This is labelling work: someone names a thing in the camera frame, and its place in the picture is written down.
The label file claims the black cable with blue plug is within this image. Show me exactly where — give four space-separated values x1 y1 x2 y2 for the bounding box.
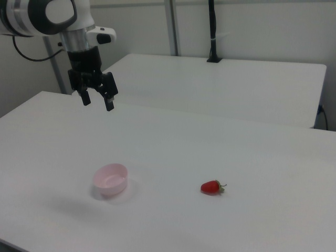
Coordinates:
317 103 329 130

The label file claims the red toy strawberry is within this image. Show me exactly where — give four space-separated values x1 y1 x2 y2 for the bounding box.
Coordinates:
200 180 228 196

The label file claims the pink plastic bowl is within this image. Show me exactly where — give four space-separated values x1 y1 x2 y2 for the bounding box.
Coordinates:
92 163 129 196

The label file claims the grey aluminium frame post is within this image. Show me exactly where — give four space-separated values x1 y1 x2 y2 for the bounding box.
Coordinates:
164 0 182 57
43 36 66 95

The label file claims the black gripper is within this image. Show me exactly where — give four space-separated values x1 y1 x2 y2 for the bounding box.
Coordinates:
67 46 119 112

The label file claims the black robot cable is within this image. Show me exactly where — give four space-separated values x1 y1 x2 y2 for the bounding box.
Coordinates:
12 35 65 62

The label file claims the black camera stand pole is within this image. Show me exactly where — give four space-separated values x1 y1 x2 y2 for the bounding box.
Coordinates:
206 0 223 64

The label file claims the white side table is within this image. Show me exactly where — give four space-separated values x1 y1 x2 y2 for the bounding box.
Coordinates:
102 53 327 129

